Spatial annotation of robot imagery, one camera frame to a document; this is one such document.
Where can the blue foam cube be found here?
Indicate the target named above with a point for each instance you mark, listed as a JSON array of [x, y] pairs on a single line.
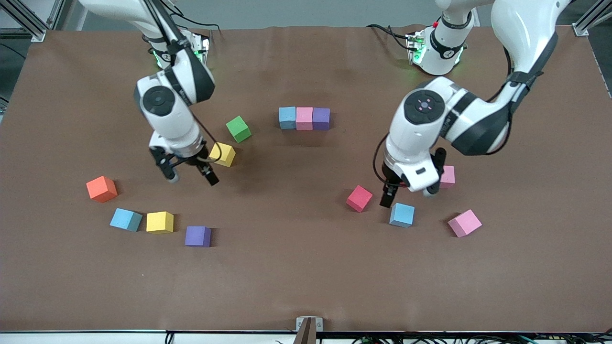
[[287, 118], [125, 219], [401, 215]]

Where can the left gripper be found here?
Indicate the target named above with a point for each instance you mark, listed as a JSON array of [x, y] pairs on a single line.
[[389, 183]]

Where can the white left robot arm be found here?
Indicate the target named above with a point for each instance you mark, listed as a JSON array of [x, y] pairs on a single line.
[[521, 28]]

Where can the green foam cube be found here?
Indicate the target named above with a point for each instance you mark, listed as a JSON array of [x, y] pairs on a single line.
[[238, 129]]

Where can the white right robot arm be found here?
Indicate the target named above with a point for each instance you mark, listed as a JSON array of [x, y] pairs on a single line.
[[179, 129]]

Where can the brown table mat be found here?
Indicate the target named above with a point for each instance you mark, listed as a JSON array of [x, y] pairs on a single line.
[[287, 277]]

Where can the yellow foam cube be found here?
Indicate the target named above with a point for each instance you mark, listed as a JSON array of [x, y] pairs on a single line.
[[225, 155], [159, 222]]

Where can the purple foam cube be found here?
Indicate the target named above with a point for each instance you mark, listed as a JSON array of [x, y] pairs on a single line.
[[198, 236], [321, 119]]

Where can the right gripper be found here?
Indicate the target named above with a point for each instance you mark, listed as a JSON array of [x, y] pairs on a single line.
[[200, 161]]

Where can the orange foam cube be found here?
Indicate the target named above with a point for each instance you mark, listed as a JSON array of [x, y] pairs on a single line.
[[101, 188]]

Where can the pink foam cube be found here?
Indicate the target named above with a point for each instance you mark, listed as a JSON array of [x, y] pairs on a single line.
[[304, 118], [464, 223], [448, 177]]

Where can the aluminium frame profile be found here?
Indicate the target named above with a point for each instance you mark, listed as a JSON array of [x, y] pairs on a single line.
[[36, 32], [581, 29]]

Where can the grey metal bracket with post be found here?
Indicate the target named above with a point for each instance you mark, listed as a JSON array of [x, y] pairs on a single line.
[[301, 325]]

